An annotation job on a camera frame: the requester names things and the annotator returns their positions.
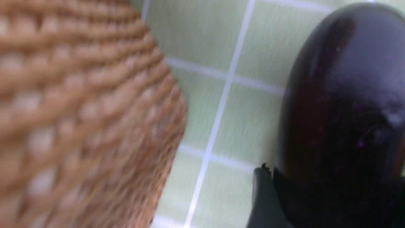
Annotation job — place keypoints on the green checkered tablecloth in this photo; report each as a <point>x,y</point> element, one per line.
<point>233,59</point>

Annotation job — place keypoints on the woven wicker basket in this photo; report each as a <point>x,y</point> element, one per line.
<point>91,115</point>

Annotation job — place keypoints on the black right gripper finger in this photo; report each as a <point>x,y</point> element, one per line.
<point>269,200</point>

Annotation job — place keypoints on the purple toy eggplant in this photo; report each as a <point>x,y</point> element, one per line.
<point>341,149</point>

